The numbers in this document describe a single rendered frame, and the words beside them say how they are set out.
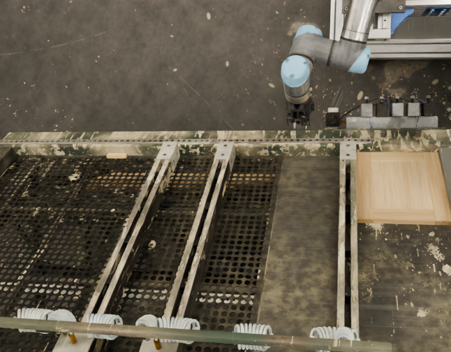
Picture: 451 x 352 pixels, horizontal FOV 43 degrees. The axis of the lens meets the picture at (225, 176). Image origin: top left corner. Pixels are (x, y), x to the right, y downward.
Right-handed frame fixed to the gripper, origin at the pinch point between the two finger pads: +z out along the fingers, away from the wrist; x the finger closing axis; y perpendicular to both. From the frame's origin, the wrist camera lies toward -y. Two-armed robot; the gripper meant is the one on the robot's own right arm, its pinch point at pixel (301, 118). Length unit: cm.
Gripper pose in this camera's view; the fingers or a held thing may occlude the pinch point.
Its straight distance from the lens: 190.8
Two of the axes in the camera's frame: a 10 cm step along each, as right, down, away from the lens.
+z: 1.8, 3.6, 9.1
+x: 9.8, 0.4, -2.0
